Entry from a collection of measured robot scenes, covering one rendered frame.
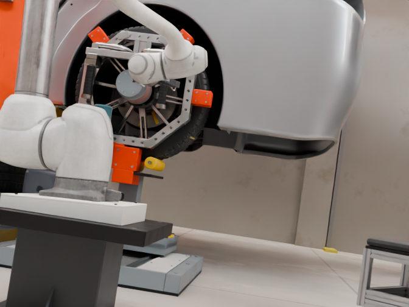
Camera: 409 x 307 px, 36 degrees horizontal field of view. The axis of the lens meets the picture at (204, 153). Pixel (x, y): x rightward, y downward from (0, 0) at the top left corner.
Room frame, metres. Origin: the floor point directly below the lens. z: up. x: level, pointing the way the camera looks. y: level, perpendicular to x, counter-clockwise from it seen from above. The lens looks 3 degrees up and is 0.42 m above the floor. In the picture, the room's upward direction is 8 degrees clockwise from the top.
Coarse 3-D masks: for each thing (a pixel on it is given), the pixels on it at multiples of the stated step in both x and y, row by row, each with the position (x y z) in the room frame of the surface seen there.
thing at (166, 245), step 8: (160, 240) 2.96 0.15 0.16; (168, 240) 3.00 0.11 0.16; (176, 240) 3.27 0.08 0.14; (128, 248) 2.98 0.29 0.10; (136, 248) 2.98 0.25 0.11; (144, 248) 2.97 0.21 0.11; (152, 248) 2.97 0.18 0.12; (160, 248) 2.96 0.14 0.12; (168, 248) 3.04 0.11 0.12; (176, 248) 3.31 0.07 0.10
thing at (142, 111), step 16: (128, 48) 3.11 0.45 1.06; (160, 48) 3.06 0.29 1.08; (112, 64) 3.09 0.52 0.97; (96, 80) 3.11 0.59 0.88; (96, 96) 3.15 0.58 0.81; (128, 112) 3.08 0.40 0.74; (144, 112) 3.07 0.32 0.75; (160, 112) 3.07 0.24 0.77; (112, 128) 3.21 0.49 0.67; (144, 128) 3.07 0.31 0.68
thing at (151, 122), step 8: (168, 88) 3.21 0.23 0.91; (176, 88) 3.21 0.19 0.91; (152, 96) 3.17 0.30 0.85; (176, 96) 3.21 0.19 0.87; (128, 104) 3.23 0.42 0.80; (144, 104) 3.18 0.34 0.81; (168, 104) 3.21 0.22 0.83; (176, 104) 3.21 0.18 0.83; (120, 112) 3.24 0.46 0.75; (136, 112) 3.23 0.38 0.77; (168, 112) 3.21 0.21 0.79; (128, 120) 3.23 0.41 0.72; (136, 120) 3.23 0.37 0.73; (152, 120) 3.22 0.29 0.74; (160, 120) 3.21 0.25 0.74; (168, 120) 3.23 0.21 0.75; (152, 128) 3.24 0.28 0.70
